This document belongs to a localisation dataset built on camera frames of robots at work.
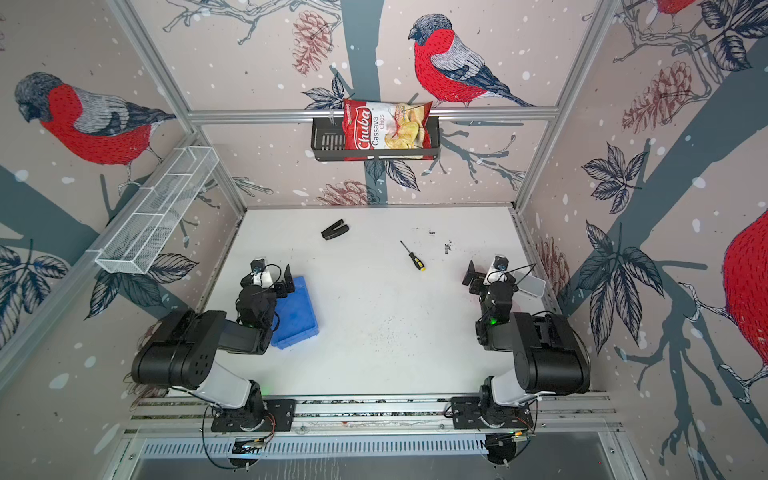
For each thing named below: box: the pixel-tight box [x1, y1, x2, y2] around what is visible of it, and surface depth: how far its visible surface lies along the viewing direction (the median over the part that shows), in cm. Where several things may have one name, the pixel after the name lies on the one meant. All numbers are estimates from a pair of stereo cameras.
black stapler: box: [321, 219, 350, 241], surface depth 113 cm
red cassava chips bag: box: [343, 99, 434, 161], surface depth 90 cm
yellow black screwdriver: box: [400, 240, 427, 272], surface depth 104 cm
